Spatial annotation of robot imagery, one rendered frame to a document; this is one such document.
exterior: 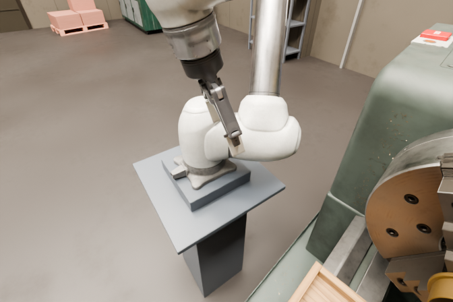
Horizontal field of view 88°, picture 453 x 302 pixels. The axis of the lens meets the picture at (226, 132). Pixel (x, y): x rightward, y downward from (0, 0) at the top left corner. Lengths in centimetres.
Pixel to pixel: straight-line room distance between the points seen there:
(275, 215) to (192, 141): 114
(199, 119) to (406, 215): 51
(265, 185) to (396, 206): 50
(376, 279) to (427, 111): 37
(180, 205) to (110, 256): 94
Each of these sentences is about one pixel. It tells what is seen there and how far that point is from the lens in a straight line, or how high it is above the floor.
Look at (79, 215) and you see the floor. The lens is 200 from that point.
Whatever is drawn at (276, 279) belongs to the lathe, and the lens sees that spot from 97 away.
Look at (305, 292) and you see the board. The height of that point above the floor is 90.
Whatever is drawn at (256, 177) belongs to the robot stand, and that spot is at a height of 75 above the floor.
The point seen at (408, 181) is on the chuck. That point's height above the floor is 115.
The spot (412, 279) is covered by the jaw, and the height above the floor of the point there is 102.
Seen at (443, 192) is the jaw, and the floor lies 119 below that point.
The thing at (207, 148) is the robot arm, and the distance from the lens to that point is 74.
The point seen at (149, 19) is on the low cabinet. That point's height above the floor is 31.
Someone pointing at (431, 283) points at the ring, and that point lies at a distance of 48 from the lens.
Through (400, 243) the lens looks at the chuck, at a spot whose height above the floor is 101.
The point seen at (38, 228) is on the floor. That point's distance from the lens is 208.
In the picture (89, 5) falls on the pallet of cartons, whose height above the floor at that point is 50.
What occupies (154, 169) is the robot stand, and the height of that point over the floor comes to 75.
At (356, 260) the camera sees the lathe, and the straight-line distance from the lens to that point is 71.
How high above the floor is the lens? 143
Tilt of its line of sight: 37 degrees down
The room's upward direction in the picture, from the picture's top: straight up
